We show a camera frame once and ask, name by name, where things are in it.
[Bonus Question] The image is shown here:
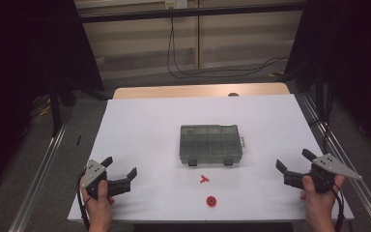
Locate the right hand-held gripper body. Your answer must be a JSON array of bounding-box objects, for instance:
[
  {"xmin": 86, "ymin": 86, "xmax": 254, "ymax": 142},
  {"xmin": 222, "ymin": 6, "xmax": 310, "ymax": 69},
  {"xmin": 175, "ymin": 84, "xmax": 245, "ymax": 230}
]
[{"xmin": 283, "ymin": 153, "xmax": 363, "ymax": 194}]

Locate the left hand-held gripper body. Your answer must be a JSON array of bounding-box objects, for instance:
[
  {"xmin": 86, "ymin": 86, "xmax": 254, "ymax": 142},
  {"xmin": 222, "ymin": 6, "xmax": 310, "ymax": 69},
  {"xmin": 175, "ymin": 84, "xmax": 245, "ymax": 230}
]
[{"xmin": 83, "ymin": 159, "xmax": 132, "ymax": 199}]

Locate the grey transparent compartment box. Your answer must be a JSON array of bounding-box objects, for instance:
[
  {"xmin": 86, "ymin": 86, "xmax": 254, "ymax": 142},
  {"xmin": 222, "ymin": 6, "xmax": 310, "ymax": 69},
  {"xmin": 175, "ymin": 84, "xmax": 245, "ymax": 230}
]
[{"xmin": 179, "ymin": 124, "xmax": 246, "ymax": 167}]

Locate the person's left hand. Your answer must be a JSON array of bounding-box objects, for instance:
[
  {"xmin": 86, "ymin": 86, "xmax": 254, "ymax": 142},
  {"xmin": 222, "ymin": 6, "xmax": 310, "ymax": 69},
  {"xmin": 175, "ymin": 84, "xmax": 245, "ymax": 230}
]
[{"xmin": 80, "ymin": 179, "xmax": 117, "ymax": 224}]

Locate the person's right hand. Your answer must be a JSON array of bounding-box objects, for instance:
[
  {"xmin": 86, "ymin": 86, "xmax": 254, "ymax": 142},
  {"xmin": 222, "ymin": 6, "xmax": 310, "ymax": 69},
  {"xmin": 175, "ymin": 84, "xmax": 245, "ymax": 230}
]
[{"xmin": 299, "ymin": 174, "xmax": 346, "ymax": 224}]

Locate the white table board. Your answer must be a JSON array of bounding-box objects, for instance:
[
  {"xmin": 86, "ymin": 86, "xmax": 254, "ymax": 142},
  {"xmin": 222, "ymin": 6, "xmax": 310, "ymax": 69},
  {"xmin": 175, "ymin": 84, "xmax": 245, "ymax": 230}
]
[{"xmin": 67, "ymin": 94, "xmax": 356, "ymax": 223}]

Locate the black stand pole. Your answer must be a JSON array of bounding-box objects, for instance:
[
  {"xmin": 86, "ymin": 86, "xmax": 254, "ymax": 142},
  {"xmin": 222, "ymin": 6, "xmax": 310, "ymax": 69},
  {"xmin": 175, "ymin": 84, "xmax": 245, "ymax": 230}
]
[{"xmin": 49, "ymin": 80, "xmax": 63, "ymax": 137}]

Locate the black curtain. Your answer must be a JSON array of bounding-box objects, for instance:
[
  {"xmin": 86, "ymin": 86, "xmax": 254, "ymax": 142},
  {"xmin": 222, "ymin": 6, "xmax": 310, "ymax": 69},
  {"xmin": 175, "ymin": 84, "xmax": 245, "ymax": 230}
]
[
  {"xmin": 284, "ymin": 0, "xmax": 371, "ymax": 162},
  {"xmin": 0, "ymin": 0, "xmax": 105, "ymax": 201}
]

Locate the beige wooden cabinet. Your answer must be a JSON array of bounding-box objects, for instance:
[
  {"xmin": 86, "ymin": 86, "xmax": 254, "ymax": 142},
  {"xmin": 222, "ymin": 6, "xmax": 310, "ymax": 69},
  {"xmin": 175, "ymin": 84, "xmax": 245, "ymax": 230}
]
[{"xmin": 73, "ymin": 0, "xmax": 304, "ymax": 80}]

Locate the black horizontal bar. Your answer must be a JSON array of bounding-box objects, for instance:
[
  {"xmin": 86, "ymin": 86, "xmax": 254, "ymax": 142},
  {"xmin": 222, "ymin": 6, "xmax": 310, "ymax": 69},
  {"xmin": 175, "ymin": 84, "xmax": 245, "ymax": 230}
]
[{"xmin": 78, "ymin": 2, "xmax": 307, "ymax": 24}]

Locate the black cable bundle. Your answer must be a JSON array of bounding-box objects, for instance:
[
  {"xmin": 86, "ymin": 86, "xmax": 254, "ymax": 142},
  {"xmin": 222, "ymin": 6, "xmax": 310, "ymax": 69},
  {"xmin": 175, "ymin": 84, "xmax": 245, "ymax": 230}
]
[{"xmin": 308, "ymin": 86, "xmax": 335, "ymax": 153}]

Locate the left hand-held gripper cable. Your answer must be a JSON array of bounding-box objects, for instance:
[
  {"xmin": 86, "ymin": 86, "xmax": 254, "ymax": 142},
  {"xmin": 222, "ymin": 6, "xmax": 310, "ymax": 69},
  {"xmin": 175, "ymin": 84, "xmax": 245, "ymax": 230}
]
[{"xmin": 75, "ymin": 170, "xmax": 92, "ymax": 232}]

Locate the hand-held gripper cable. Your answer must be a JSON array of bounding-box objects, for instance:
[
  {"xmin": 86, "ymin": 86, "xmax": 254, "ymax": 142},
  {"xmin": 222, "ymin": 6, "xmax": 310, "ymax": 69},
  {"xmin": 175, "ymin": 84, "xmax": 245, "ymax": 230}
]
[
  {"xmin": 329, "ymin": 183, "xmax": 346, "ymax": 232},
  {"xmin": 75, "ymin": 170, "xmax": 92, "ymax": 232}
]

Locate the right hand-held gripper cable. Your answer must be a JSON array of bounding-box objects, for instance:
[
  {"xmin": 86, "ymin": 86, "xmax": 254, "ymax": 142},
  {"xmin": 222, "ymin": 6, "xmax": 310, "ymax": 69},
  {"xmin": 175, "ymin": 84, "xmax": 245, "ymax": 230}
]
[{"xmin": 329, "ymin": 183, "xmax": 346, "ymax": 232}]

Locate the metal floor rail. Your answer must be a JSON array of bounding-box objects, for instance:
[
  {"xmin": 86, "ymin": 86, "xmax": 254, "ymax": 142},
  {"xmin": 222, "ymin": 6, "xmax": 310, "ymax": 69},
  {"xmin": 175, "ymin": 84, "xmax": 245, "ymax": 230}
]
[
  {"xmin": 8, "ymin": 124, "xmax": 68, "ymax": 232},
  {"xmin": 298, "ymin": 93, "xmax": 371, "ymax": 232}
]

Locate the black hanging wall cable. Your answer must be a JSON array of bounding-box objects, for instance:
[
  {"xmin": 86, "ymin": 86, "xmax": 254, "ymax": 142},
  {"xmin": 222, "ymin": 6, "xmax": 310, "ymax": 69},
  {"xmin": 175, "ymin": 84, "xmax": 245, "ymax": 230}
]
[
  {"xmin": 166, "ymin": 15, "xmax": 290, "ymax": 79},
  {"xmin": 171, "ymin": 15, "xmax": 290, "ymax": 73}
]

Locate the white wall socket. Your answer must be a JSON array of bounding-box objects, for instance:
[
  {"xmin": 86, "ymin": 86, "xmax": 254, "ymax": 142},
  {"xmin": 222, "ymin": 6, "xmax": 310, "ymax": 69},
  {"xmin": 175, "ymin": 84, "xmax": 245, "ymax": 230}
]
[{"xmin": 164, "ymin": 0, "xmax": 188, "ymax": 10}]

